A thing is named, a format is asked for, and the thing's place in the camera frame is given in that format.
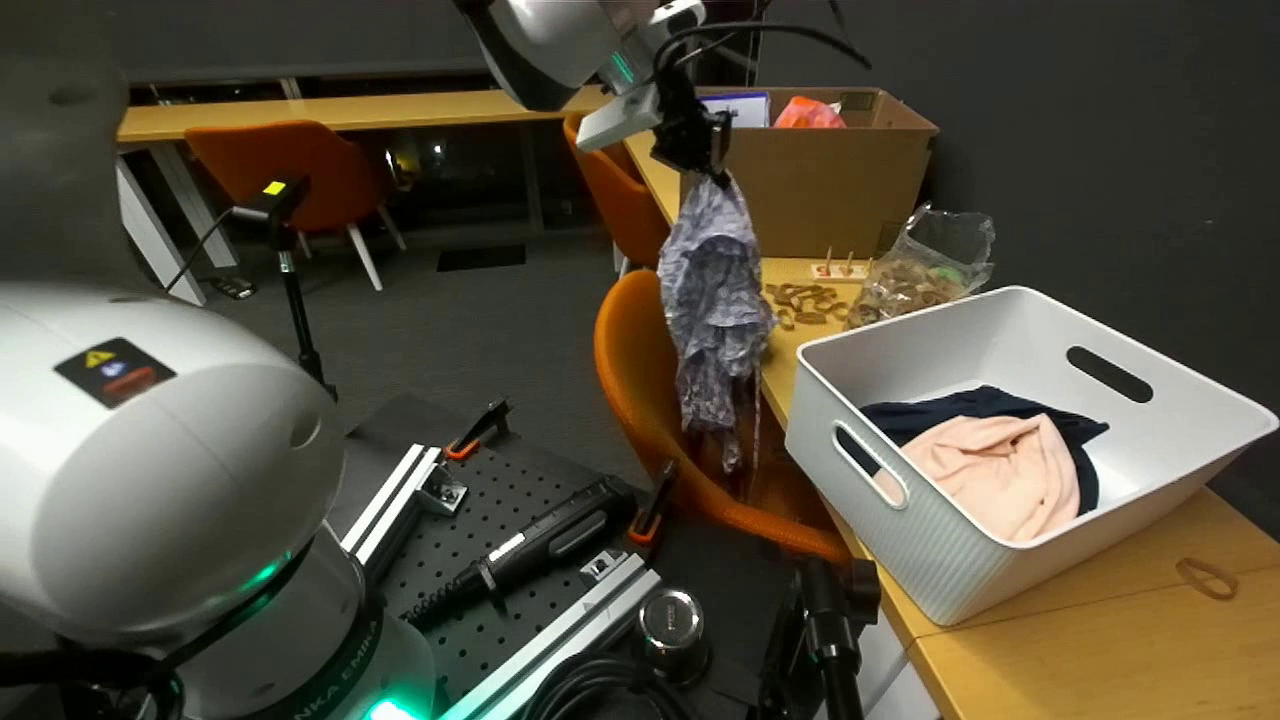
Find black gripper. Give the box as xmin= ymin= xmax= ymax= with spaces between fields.
xmin=648 ymin=35 xmax=739 ymax=182

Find purple checkered cloth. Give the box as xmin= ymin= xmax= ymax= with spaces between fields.
xmin=654 ymin=170 xmax=774 ymax=480

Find navy blue cloth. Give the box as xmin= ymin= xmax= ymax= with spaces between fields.
xmin=860 ymin=383 xmax=1112 ymax=515

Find pink cloth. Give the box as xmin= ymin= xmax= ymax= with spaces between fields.
xmin=900 ymin=406 xmax=1087 ymax=548

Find orange chair with cloths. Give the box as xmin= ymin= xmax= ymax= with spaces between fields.
xmin=593 ymin=266 xmax=854 ymax=566

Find orange chair white legs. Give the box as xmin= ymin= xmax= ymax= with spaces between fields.
xmin=180 ymin=119 xmax=410 ymax=297

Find white plastic basket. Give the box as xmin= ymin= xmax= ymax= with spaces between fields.
xmin=779 ymin=282 xmax=1280 ymax=632

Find purple white packet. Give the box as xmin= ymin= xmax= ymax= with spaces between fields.
xmin=713 ymin=88 xmax=774 ymax=131

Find orange packet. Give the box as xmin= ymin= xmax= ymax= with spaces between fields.
xmin=771 ymin=90 xmax=847 ymax=131

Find brown cardboard box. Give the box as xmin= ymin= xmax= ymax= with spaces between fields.
xmin=677 ymin=82 xmax=939 ymax=260

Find small wooden pegs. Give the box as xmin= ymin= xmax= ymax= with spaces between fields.
xmin=812 ymin=247 xmax=862 ymax=286

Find pile of loose rubber bands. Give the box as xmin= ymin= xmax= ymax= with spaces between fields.
xmin=761 ymin=277 xmax=884 ymax=335

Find clear plastic bag of bands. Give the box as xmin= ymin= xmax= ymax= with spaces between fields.
xmin=862 ymin=204 xmax=1000 ymax=314

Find orange black clamp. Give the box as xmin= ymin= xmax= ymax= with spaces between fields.
xmin=622 ymin=459 xmax=678 ymax=552
xmin=441 ymin=395 xmax=516 ymax=466

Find black handheld tool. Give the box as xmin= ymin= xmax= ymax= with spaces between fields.
xmin=399 ymin=480 xmax=635 ymax=632

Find silver round button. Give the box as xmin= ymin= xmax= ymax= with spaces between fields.
xmin=635 ymin=587 xmax=713 ymax=661

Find black tripod stand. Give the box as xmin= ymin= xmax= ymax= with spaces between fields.
xmin=755 ymin=554 xmax=884 ymax=720

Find single rubber band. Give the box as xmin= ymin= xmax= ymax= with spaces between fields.
xmin=1170 ymin=554 xmax=1241 ymax=603

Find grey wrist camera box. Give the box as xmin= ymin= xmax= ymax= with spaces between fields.
xmin=570 ymin=79 xmax=666 ymax=157

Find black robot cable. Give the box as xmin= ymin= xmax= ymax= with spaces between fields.
xmin=654 ymin=11 xmax=871 ymax=74

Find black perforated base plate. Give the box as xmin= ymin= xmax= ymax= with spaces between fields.
xmin=310 ymin=391 xmax=671 ymax=711

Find camera tripod with green light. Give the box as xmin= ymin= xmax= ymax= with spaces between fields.
xmin=162 ymin=176 xmax=334 ymax=402

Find short aluminium rail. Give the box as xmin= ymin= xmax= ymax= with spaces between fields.
xmin=334 ymin=439 xmax=472 ymax=565

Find long aluminium rail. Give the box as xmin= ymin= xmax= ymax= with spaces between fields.
xmin=437 ymin=552 xmax=666 ymax=720

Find black coiled cable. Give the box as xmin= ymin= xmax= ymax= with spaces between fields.
xmin=530 ymin=649 xmax=714 ymax=720

